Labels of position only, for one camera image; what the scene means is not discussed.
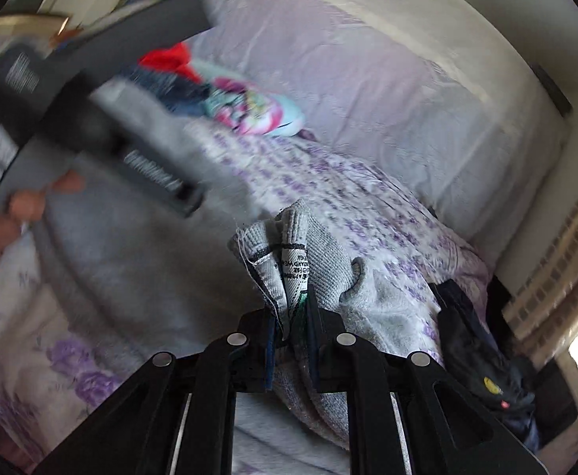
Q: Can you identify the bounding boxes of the folded blue jeans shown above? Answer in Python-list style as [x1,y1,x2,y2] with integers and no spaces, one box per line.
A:
[119,65,210,117]

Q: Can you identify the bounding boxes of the dark navy clothes pile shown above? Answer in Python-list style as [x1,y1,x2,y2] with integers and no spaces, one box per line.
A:
[429,280,540,452]

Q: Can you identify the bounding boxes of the grey sweatpants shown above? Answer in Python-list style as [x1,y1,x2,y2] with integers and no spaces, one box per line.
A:
[34,78,457,474]

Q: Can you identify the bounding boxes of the person's left hand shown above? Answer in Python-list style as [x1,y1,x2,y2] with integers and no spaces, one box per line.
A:
[0,171,85,256]

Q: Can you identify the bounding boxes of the red folded garment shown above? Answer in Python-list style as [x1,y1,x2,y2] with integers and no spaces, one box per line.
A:
[138,42,203,84]

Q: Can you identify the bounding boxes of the purple floral bed sheet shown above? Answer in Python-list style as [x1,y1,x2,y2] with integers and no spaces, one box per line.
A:
[0,120,489,461]

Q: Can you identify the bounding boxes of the colourful floral folded blanket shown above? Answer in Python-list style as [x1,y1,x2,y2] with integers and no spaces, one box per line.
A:
[192,59,306,137]

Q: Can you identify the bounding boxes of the beige brick pattern curtain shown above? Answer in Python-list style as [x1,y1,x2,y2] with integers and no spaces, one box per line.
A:
[502,201,578,368]

